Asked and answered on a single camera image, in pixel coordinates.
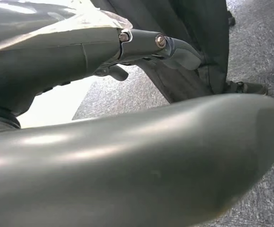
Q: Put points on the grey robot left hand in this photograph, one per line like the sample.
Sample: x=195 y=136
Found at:
x=137 y=163

